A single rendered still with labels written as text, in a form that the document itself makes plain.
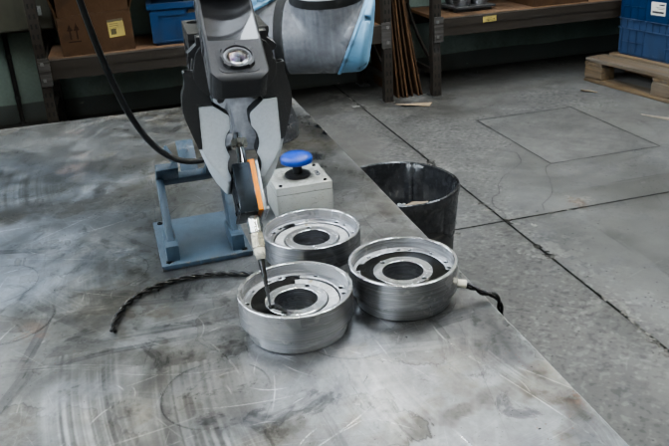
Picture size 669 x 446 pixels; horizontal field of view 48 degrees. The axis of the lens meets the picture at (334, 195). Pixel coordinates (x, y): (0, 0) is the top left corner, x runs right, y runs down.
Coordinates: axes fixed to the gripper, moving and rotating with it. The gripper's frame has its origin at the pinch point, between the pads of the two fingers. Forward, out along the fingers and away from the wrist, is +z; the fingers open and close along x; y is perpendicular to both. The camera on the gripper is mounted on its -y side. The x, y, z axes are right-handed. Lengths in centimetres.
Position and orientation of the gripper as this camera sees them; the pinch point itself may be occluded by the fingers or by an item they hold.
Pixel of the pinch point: (245, 180)
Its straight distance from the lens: 70.4
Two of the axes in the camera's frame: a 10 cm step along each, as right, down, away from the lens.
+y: -2.7, -4.0, 8.8
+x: -9.6, 1.5, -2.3
